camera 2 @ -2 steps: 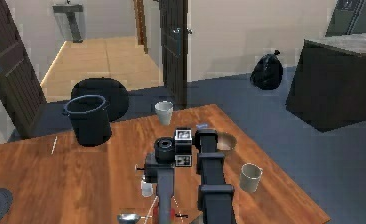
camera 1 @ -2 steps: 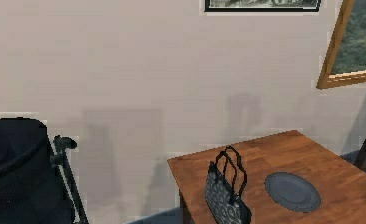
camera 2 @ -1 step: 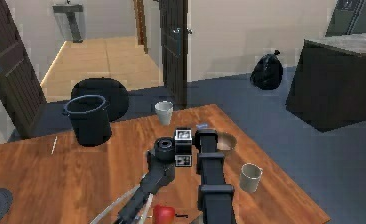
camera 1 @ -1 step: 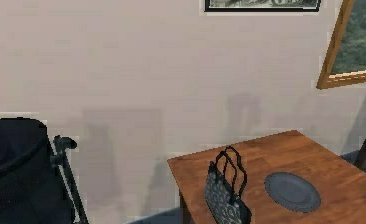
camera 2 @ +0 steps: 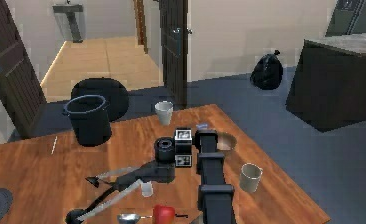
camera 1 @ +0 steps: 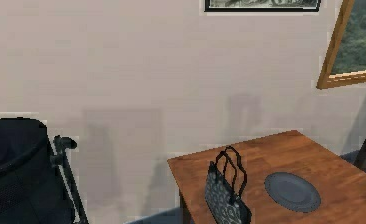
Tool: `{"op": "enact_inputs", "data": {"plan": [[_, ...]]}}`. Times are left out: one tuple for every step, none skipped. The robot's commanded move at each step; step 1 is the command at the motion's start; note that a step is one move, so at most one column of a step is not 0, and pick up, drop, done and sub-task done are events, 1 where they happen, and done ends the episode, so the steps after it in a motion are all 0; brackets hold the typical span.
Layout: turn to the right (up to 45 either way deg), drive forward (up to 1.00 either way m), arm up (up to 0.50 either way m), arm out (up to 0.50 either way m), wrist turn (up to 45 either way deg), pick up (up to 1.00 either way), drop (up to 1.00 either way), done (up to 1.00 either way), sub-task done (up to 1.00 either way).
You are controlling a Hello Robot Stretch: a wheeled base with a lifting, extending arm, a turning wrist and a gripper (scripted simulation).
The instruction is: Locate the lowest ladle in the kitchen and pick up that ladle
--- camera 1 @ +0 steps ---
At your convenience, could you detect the brown wooden table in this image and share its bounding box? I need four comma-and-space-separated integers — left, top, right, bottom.
166, 129, 366, 224

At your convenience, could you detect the black patterned handbag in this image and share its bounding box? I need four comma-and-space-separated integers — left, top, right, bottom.
204, 145, 253, 224

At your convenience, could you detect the black framed wall picture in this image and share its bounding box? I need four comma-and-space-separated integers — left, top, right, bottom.
204, 0, 322, 13

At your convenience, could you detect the grey round plate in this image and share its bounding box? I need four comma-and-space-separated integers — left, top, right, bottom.
264, 171, 322, 214

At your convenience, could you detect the wooden framed window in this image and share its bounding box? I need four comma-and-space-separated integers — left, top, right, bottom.
316, 0, 366, 90

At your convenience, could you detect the black mesh office chair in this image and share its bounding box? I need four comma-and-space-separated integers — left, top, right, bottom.
0, 117, 90, 224

